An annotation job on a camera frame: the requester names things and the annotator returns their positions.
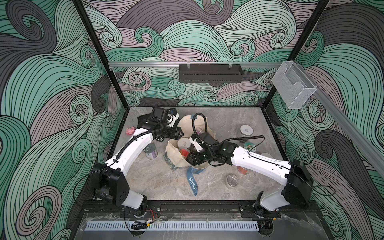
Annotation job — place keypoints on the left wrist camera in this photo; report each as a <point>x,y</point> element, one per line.
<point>172,116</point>

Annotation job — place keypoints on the black ribbed hard case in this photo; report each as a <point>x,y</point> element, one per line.
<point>156,118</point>

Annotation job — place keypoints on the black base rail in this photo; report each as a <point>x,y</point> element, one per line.
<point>167,209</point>

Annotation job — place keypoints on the purple yellow label seed can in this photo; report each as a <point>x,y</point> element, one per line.
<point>151,151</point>

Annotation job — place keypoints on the white slotted cable duct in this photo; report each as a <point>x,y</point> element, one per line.
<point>176,226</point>

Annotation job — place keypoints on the white-lid can in bag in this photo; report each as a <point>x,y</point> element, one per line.
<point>184,143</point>

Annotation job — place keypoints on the cream canvas tote bag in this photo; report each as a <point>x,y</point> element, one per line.
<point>177,158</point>

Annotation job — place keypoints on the green lid seed jar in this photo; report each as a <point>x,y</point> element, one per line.
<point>242,170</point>

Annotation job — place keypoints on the black wall shelf tray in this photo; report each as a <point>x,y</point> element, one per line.
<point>214,74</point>

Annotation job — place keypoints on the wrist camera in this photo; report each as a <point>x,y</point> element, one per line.
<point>196,145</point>
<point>172,116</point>

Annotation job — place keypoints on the white mesh wall basket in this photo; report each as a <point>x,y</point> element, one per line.
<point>293,84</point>

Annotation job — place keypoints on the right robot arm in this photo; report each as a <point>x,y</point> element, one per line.
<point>296,183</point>

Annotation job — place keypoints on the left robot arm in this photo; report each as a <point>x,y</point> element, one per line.
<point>108,180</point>

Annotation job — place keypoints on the clear jar cartoon leaf lid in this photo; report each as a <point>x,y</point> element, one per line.
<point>250,147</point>

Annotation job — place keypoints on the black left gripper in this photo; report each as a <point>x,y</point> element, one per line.
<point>175,133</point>

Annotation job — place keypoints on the pink toy pig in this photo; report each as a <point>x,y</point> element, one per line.
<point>130,131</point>

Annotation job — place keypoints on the clear small seed jar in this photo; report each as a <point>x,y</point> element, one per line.
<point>231,181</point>

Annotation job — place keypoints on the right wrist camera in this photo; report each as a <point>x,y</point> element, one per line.
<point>196,145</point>

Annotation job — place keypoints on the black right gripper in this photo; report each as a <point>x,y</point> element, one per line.
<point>195,159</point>

